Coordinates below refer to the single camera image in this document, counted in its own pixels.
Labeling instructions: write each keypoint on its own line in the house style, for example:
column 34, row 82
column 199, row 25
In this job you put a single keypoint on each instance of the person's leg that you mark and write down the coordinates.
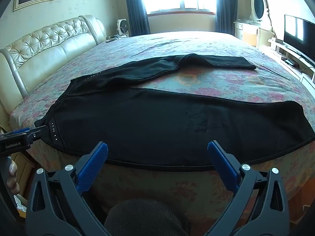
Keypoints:
column 147, row 218

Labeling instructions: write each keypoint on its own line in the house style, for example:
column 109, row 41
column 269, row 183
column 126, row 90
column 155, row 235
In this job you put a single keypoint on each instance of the black pants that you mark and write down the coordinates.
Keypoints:
column 147, row 125

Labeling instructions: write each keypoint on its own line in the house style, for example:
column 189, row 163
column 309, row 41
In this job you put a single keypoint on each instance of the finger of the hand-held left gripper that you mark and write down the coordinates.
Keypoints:
column 37, row 133

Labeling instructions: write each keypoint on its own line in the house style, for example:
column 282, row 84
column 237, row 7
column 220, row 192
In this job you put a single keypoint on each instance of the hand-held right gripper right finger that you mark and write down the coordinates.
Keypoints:
column 221, row 164

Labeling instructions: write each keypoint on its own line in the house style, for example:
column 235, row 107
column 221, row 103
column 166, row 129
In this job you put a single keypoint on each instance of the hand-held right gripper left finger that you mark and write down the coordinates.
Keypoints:
column 94, row 167

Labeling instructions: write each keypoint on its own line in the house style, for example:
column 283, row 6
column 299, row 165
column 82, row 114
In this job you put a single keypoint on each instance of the white television stand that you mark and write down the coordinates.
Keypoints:
column 283, row 54

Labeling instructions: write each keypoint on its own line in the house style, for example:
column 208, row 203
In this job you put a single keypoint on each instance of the wooden bedside cabinet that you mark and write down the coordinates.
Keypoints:
column 23, row 167

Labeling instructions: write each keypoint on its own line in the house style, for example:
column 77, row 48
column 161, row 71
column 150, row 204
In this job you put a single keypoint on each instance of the black set-top box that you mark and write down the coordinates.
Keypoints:
column 290, row 62

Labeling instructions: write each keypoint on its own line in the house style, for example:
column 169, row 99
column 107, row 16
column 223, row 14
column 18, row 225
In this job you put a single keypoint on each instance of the cream tufted leather headboard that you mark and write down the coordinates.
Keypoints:
column 49, row 44

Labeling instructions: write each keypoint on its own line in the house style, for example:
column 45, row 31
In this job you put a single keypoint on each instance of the white box fan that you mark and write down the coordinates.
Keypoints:
column 123, row 27

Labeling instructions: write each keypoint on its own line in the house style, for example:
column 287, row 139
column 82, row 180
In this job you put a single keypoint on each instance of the dark blue curtain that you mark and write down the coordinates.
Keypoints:
column 135, row 7
column 225, row 7

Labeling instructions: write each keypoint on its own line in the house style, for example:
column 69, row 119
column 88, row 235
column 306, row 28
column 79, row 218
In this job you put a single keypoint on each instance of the black flat television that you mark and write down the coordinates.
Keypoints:
column 297, row 36

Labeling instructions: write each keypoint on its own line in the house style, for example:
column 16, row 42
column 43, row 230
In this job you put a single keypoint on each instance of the oval white vanity mirror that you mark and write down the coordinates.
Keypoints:
column 259, row 3

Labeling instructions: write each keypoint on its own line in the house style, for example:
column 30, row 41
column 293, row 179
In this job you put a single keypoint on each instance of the cream vanity dresser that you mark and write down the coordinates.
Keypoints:
column 248, row 33

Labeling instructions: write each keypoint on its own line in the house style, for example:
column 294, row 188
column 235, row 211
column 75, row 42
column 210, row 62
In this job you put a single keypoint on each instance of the floral blanket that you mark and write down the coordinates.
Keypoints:
column 209, row 81

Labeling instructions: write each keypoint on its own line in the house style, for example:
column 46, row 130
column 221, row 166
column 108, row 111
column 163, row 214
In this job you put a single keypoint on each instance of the person's left hand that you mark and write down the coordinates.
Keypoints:
column 13, row 182

